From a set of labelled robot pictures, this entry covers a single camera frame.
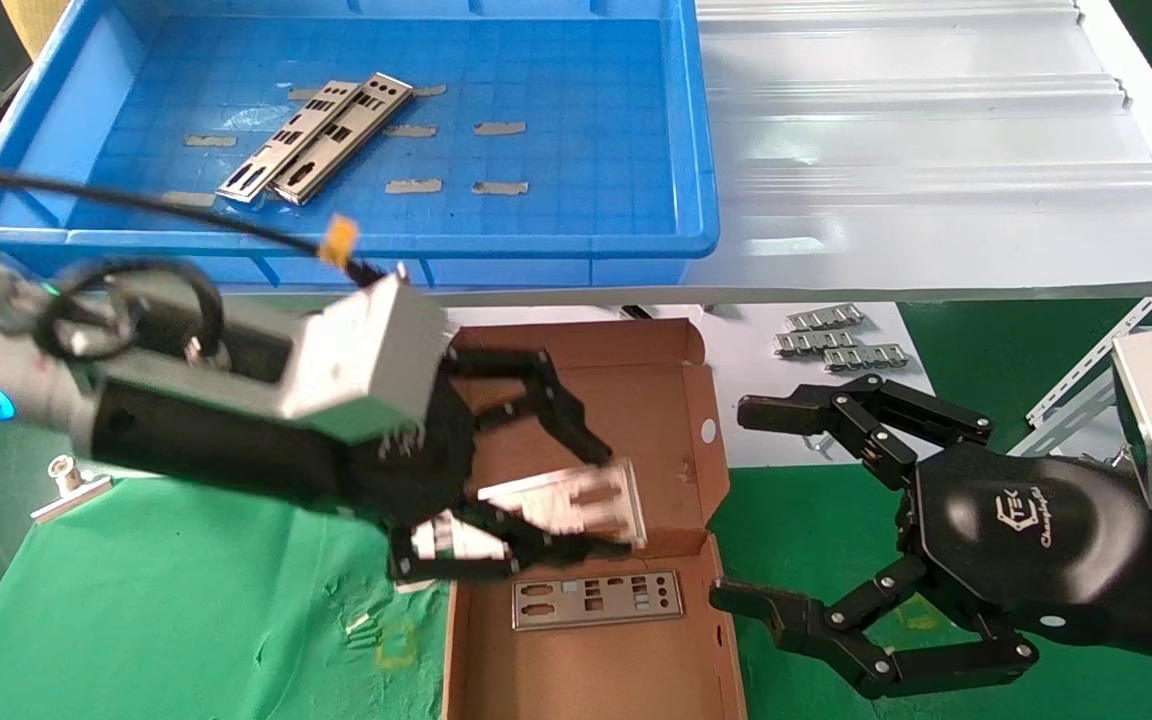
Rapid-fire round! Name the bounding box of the yellow woven sack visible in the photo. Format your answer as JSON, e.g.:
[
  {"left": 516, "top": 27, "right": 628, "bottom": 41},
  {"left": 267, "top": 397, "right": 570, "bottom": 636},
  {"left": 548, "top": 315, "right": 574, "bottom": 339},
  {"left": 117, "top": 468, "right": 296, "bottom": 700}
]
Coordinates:
[{"left": 1, "top": 0, "right": 72, "bottom": 61}]

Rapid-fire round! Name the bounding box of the green cloth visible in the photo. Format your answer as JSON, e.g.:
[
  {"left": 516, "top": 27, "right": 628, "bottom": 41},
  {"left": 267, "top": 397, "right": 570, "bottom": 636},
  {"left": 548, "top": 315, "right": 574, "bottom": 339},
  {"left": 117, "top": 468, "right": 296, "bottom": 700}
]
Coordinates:
[{"left": 0, "top": 465, "right": 1152, "bottom": 720}]

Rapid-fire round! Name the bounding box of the silver metal clip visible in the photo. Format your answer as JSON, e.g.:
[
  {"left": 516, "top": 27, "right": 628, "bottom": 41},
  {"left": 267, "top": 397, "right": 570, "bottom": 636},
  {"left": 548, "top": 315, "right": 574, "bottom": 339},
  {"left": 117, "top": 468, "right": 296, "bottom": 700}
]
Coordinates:
[{"left": 31, "top": 455, "right": 115, "bottom": 524}]

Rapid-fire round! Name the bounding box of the slotted metal angle bar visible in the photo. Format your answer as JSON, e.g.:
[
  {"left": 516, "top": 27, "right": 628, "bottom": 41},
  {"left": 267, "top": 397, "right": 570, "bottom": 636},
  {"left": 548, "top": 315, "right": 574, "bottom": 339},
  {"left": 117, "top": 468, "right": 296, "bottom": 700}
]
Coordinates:
[
  {"left": 1024, "top": 295, "right": 1152, "bottom": 433},
  {"left": 1008, "top": 380, "right": 1127, "bottom": 459}
]

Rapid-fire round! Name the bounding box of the blue plastic tray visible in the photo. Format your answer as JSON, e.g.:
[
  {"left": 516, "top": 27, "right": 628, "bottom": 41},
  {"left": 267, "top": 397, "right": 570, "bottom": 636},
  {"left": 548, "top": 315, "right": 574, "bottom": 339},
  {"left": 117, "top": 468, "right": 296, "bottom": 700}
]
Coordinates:
[{"left": 0, "top": 0, "right": 720, "bottom": 288}]

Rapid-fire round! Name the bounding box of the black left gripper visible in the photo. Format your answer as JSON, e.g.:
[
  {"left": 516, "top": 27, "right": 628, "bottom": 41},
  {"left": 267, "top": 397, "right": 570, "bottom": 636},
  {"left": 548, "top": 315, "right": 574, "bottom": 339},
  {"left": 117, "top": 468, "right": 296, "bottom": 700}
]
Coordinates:
[{"left": 91, "top": 348, "right": 479, "bottom": 531}]

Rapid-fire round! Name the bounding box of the white corrugated shelf board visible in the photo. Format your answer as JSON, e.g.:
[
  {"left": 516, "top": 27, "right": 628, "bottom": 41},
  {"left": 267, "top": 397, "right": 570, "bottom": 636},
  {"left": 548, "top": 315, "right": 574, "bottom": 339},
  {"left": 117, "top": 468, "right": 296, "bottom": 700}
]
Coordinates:
[{"left": 0, "top": 0, "right": 1152, "bottom": 317}]

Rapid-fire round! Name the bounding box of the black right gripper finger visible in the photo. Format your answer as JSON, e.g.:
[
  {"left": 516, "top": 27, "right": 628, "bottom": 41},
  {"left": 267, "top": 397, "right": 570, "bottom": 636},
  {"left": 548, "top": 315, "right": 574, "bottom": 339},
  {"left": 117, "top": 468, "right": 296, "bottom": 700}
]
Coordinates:
[
  {"left": 441, "top": 345, "right": 614, "bottom": 467},
  {"left": 388, "top": 500, "right": 637, "bottom": 583}
]

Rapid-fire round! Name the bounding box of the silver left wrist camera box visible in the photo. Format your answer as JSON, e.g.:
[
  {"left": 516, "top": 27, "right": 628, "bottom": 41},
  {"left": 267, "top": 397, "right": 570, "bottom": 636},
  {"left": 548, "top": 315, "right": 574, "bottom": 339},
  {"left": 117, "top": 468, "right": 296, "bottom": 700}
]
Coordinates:
[{"left": 101, "top": 272, "right": 452, "bottom": 446}]

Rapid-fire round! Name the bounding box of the brown cardboard box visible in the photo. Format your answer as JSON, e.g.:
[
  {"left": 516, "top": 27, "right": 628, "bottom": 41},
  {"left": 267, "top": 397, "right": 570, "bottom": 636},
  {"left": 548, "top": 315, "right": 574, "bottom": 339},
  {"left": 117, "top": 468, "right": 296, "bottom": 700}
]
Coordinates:
[{"left": 434, "top": 318, "right": 745, "bottom": 720}]

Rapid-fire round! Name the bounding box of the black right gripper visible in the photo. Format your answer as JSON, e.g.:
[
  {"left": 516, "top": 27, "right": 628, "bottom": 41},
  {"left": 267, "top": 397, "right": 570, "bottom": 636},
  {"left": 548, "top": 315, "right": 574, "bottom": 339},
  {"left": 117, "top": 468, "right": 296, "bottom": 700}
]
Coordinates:
[{"left": 709, "top": 375, "right": 1152, "bottom": 701}]

